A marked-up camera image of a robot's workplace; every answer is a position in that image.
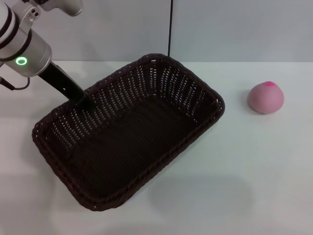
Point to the pink peach toy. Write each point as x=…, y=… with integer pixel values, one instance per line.
x=266, y=98

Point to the dark brown woven basket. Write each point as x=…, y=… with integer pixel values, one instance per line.
x=127, y=137

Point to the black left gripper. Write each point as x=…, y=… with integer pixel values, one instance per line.
x=63, y=82

